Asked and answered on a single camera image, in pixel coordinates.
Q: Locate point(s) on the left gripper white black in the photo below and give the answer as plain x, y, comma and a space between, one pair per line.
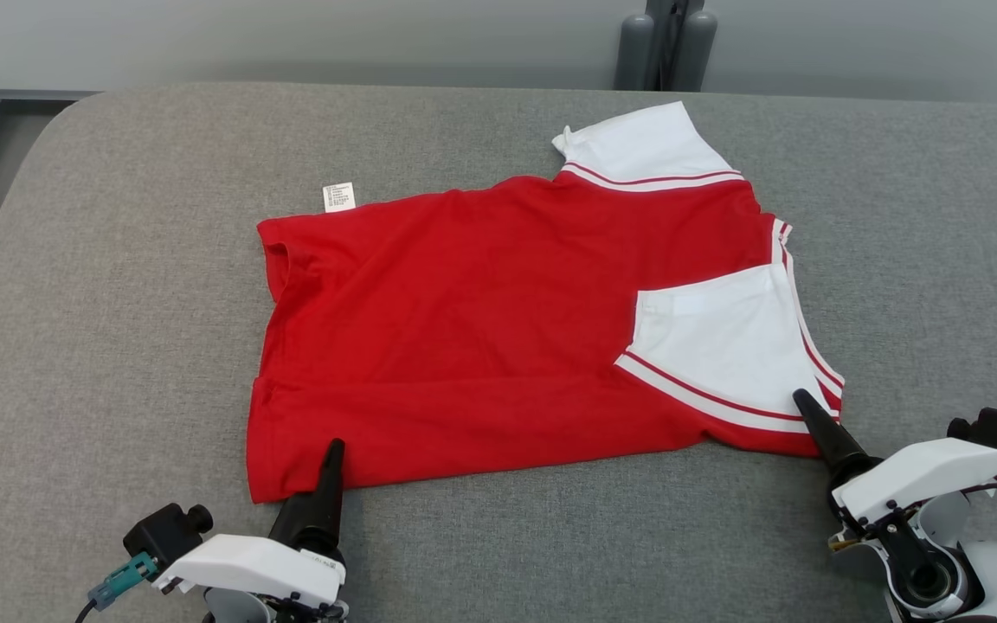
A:
256, 567

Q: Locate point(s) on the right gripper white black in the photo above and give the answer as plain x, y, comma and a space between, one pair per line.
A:
923, 476

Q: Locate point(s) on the red shirt with white sleeves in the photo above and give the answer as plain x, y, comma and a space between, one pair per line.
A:
464, 329

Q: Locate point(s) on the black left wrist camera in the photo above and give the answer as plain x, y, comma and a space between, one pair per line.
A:
161, 536

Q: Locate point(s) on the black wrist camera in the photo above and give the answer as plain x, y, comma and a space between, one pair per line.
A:
161, 536
992, 428

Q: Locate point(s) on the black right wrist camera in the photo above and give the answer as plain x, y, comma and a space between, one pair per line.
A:
992, 428

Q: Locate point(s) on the grey cylindrical post foot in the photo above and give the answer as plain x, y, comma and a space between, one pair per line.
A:
634, 52
696, 52

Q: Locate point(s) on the grey metal post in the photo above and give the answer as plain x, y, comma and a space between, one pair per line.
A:
676, 43

